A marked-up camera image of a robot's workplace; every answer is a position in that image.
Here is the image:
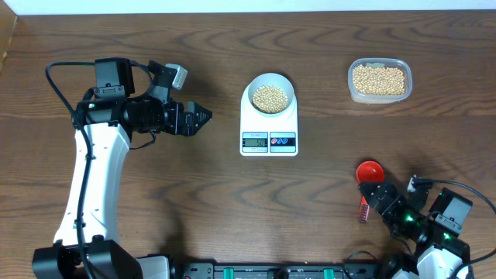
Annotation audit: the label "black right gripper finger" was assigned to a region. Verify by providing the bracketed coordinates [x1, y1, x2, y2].
[358, 182, 384, 208]
[374, 182, 398, 204]

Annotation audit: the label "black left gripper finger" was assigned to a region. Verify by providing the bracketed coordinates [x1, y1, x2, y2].
[185, 119, 211, 136]
[188, 101, 212, 120]

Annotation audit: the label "red measuring scoop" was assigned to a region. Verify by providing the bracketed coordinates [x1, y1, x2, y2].
[356, 160, 384, 224]

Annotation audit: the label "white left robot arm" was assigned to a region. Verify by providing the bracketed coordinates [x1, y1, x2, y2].
[32, 57, 212, 278]

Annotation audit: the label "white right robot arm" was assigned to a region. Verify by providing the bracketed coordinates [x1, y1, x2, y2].
[358, 177, 470, 278]

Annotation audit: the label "white digital kitchen scale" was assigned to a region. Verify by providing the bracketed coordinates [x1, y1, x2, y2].
[239, 92, 299, 157]

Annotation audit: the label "soybeans in bowl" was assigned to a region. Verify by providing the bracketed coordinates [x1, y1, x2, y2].
[252, 85, 289, 114]

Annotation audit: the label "white bowl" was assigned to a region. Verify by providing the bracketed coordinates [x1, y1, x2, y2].
[246, 73, 296, 117]

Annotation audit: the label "soybeans in container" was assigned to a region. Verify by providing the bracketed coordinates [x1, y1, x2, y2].
[352, 65, 405, 95]

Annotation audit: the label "clear plastic container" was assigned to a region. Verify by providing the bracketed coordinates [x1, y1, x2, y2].
[348, 57, 413, 105]

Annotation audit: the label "cardboard box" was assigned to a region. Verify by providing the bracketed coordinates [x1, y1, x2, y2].
[0, 0, 18, 69]

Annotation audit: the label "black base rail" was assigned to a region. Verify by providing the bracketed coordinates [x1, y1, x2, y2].
[170, 256, 382, 279]

